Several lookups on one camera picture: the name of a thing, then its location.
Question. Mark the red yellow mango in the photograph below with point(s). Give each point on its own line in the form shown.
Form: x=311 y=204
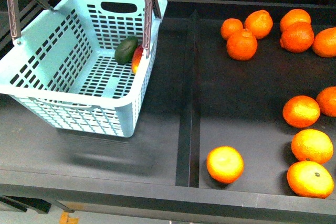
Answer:
x=136 y=59

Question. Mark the green avocado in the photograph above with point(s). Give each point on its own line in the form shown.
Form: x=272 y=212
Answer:
x=125 y=50

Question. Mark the light blue plastic basket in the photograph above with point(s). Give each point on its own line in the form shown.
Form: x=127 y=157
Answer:
x=62 y=65

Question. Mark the wooden display stand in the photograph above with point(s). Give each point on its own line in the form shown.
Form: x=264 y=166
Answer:
x=197 y=99

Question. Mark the orange tangerine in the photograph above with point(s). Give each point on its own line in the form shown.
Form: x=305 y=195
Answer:
x=297 y=38
x=301 y=111
x=225 y=164
x=242 y=45
x=310 y=179
x=312 y=145

